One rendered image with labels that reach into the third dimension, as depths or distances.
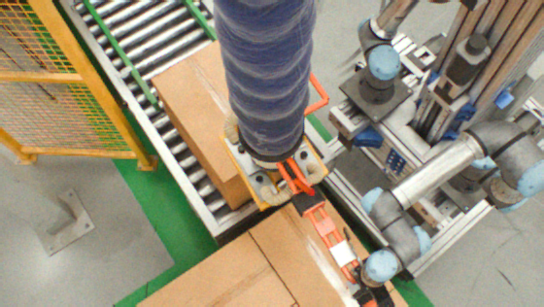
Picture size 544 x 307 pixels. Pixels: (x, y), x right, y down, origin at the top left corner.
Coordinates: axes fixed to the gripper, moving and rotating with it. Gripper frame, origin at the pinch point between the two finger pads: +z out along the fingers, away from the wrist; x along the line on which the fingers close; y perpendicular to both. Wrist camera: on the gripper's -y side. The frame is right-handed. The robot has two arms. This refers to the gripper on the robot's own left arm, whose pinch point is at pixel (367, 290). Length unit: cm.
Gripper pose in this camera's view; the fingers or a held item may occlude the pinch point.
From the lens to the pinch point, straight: 175.8
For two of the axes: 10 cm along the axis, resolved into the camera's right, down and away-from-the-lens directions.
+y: -5.0, -8.0, 3.3
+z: 0.1, 3.7, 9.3
